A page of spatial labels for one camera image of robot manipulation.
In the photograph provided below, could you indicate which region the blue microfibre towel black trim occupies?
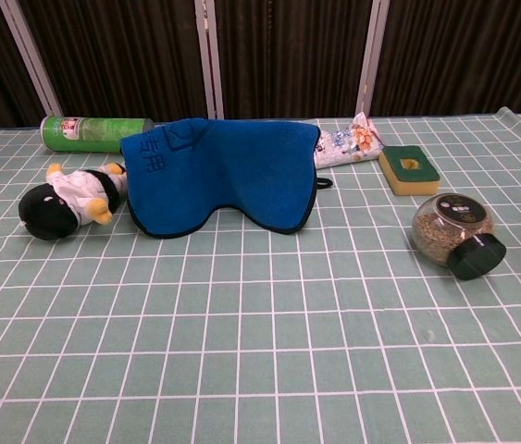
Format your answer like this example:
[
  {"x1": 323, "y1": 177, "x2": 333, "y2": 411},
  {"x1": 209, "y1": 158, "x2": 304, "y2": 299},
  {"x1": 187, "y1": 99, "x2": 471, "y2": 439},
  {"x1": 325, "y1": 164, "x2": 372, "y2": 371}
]
[{"x1": 118, "y1": 117, "x2": 335, "y2": 238}]

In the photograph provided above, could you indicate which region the white printed snack bag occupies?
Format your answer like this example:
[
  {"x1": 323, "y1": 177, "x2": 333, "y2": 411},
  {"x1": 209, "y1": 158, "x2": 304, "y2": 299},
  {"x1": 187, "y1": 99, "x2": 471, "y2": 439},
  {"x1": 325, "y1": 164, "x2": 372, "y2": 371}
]
[{"x1": 313, "y1": 112, "x2": 385, "y2": 170}]

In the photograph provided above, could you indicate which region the green white checked tablecloth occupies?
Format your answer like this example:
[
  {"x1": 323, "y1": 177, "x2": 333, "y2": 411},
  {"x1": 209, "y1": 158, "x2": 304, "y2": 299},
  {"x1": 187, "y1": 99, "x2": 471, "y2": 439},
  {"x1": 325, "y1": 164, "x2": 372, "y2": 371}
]
[{"x1": 0, "y1": 105, "x2": 521, "y2": 444}]

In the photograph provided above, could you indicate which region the green and yellow sponge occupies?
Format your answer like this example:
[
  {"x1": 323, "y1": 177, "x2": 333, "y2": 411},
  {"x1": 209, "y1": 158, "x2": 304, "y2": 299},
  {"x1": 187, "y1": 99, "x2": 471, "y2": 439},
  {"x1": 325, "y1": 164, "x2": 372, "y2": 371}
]
[{"x1": 377, "y1": 144, "x2": 442, "y2": 197}]

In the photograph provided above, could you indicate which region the round glass jar black lid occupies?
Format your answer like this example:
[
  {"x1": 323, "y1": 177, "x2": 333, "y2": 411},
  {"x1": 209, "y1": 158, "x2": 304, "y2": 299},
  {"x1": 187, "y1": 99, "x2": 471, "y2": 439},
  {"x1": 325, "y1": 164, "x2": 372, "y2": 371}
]
[{"x1": 410, "y1": 192, "x2": 508, "y2": 282}]

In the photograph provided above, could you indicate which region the green cylindrical chip can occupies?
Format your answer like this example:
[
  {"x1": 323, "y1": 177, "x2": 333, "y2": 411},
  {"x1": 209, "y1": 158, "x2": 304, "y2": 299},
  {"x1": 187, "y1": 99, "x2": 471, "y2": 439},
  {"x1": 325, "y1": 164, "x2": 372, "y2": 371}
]
[{"x1": 40, "y1": 115, "x2": 155, "y2": 154}]

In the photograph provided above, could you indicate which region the black white penguin plush toy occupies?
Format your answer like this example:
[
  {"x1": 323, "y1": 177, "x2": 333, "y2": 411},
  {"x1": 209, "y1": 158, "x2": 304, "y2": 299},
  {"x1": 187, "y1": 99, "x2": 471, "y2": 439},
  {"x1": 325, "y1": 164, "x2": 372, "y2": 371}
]
[{"x1": 18, "y1": 161, "x2": 128, "y2": 241}]

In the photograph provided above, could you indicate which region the white screen frame post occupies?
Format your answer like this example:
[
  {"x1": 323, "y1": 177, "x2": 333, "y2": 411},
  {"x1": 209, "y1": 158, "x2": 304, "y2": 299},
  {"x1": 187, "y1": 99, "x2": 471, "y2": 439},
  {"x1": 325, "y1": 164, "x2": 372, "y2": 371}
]
[
  {"x1": 193, "y1": 0, "x2": 225, "y2": 122},
  {"x1": 0, "y1": 0, "x2": 63, "y2": 117},
  {"x1": 355, "y1": 0, "x2": 393, "y2": 117}
]

